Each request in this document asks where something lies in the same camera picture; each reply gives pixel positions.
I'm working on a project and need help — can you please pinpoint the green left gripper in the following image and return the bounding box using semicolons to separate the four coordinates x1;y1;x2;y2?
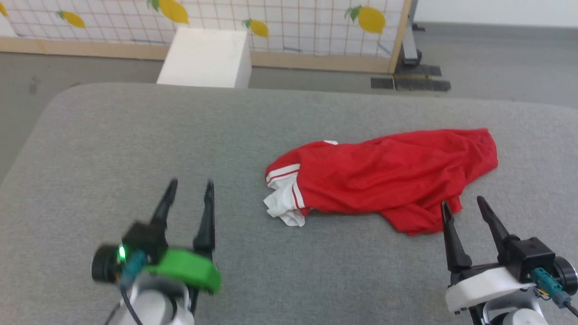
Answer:
144;178;222;295

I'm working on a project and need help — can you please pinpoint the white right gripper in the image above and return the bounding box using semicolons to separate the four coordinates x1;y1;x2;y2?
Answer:
440;195;536;315

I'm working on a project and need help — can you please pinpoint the red Bulls basketball jersey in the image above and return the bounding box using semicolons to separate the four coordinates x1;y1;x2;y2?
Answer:
264;128;499;236

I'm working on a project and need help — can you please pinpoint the grey fabric sofa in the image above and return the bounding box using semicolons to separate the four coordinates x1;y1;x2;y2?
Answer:
0;83;578;325

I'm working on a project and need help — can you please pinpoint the white rectangular box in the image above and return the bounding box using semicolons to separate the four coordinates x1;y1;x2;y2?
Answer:
156;27;252;89

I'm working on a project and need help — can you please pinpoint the grey metal stand leg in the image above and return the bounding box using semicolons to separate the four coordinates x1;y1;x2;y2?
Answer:
401;0;426;65

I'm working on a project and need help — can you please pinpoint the wooden framed grid panel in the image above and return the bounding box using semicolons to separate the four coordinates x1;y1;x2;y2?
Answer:
0;0;414;75

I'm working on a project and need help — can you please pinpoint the left teal plug black cable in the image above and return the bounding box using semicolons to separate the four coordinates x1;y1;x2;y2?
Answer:
118;251;148;325

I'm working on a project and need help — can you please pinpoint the teal plug black cable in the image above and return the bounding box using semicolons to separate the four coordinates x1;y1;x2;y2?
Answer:
118;251;148;325
532;268;578;317

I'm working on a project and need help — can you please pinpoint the right teal plug black cable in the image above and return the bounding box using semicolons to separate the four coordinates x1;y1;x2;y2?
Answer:
532;268;578;317

